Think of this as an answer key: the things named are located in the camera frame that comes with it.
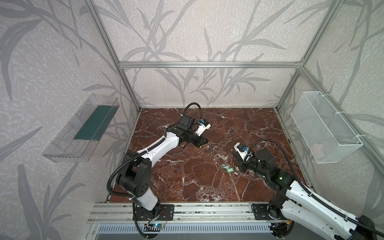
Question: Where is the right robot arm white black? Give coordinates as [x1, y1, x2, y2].
[234, 143, 384, 240]

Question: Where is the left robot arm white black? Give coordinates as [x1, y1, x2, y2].
[107, 115, 211, 212]

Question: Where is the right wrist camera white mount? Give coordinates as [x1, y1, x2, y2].
[234, 143, 250, 163]

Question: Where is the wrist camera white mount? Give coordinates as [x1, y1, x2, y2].
[234, 143, 250, 163]
[195, 120, 211, 136]

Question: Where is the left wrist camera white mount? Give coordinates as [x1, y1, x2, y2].
[195, 120, 211, 136]

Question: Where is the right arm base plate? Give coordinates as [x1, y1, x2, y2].
[251, 203, 290, 222]

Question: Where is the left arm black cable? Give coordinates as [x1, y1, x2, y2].
[106, 102, 203, 199]

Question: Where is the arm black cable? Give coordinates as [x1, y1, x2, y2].
[248, 138, 384, 238]
[106, 102, 203, 199]

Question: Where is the aluminium frame crossbar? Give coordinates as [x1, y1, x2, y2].
[119, 62, 301, 69]

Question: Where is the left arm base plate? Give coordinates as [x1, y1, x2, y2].
[133, 204, 175, 221]

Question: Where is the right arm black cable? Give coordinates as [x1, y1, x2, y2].
[248, 138, 384, 238]

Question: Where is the white wire mesh basket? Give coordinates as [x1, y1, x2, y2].
[291, 91, 364, 164]

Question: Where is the aluminium front rail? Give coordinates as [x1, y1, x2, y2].
[86, 201, 340, 224]

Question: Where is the clear plastic wall bin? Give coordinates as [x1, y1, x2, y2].
[43, 94, 120, 163]

